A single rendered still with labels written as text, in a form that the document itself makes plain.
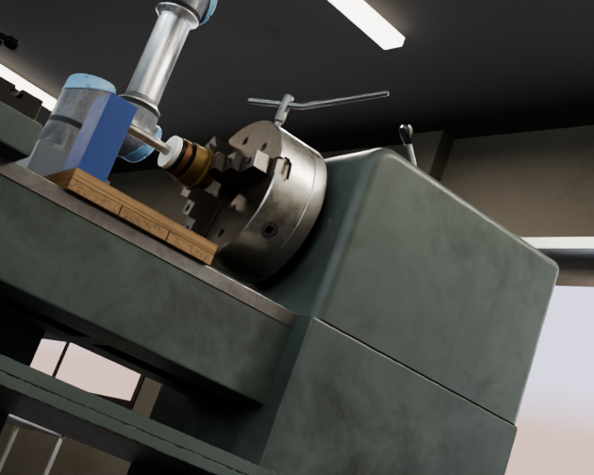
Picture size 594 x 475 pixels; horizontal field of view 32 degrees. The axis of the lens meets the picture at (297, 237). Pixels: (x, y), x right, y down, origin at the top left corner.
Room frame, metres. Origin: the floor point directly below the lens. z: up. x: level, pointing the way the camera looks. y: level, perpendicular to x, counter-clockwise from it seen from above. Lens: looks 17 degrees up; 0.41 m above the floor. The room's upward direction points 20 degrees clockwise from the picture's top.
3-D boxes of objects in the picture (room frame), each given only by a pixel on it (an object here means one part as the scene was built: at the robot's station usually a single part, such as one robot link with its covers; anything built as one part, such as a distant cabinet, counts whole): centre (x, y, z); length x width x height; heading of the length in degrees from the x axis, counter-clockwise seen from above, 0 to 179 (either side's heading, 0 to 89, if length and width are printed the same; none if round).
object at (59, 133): (2.35, 0.59, 1.15); 0.15 x 0.15 x 0.10
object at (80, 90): (2.36, 0.59, 1.27); 0.13 x 0.12 x 0.14; 129
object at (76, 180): (1.90, 0.35, 0.89); 0.36 x 0.30 x 0.04; 31
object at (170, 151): (1.91, 0.34, 1.08); 0.13 x 0.07 x 0.07; 121
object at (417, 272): (2.27, -0.21, 1.06); 0.59 x 0.48 x 0.39; 121
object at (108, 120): (1.86, 0.41, 1.00); 0.08 x 0.06 x 0.23; 31
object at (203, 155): (1.96, 0.25, 1.08); 0.09 x 0.09 x 0.09; 31
